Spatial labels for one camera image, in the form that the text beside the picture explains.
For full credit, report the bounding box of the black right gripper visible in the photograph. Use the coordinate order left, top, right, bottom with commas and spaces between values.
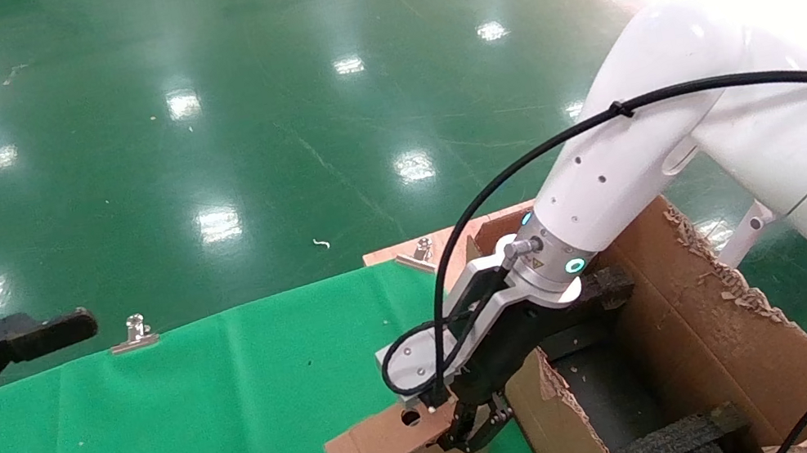
418, 285, 616, 453

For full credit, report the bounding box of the black foam carton lining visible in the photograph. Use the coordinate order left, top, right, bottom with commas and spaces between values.
542, 300, 743, 453

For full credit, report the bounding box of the large open cardboard carton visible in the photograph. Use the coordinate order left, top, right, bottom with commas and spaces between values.
444, 155, 807, 453

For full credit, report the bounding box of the silver binder clip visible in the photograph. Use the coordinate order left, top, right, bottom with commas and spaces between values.
392, 236, 438, 278
106, 311, 161, 356

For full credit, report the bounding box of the green cloth table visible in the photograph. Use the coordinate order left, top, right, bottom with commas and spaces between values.
0, 240, 548, 453

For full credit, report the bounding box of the cross-shaped black foam block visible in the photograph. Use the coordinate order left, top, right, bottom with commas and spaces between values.
581, 261, 639, 315

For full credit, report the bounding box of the black foam bar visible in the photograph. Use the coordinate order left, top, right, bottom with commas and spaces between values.
612, 401, 755, 453

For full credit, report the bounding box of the white angled table leg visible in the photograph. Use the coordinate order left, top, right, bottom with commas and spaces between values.
707, 193, 791, 271

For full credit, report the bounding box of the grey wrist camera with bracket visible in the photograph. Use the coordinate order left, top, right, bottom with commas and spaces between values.
361, 247, 558, 421

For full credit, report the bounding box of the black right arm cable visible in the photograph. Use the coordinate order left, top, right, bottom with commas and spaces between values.
341, 61, 807, 420

